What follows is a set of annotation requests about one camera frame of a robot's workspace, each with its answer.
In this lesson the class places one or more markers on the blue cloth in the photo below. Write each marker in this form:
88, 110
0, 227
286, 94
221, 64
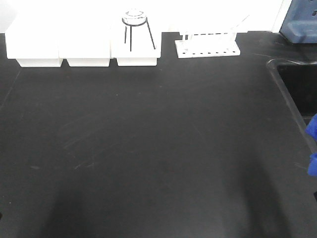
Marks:
311, 131

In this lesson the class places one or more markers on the white plastic bin right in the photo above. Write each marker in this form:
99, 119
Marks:
142, 54

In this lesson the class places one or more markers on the white plastic bin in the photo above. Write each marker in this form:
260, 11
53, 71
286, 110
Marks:
85, 47
32, 42
142, 54

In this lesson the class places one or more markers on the white test tube rack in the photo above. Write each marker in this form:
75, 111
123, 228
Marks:
208, 37

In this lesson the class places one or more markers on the glass dish on tripod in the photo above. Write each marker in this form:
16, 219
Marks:
134, 15

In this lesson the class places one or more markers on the white plastic bin middle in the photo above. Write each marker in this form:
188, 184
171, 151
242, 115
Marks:
85, 47

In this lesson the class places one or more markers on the black lab sink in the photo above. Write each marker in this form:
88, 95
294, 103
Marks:
297, 82

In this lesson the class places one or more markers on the white plastic bin left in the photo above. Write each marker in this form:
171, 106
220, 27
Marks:
32, 42

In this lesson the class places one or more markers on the black wire tripod stand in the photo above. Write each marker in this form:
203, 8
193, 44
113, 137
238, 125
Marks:
135, 29

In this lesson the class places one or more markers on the blue grey wall fixture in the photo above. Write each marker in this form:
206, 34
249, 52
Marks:
300, 23

